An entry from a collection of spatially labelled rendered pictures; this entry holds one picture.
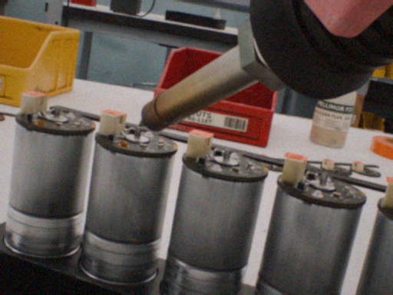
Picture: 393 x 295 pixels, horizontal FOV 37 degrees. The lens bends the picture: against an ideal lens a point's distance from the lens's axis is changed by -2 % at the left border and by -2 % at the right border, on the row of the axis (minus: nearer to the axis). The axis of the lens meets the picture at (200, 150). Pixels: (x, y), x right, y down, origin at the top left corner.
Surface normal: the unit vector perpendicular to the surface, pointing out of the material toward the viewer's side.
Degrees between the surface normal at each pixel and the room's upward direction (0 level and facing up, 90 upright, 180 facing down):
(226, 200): 90
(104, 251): 90
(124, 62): 90
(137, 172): 90
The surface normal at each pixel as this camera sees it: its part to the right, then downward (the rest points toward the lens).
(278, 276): -0.71, 0.05
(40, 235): 0.15, 0.26
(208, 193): -0.36, 0.17
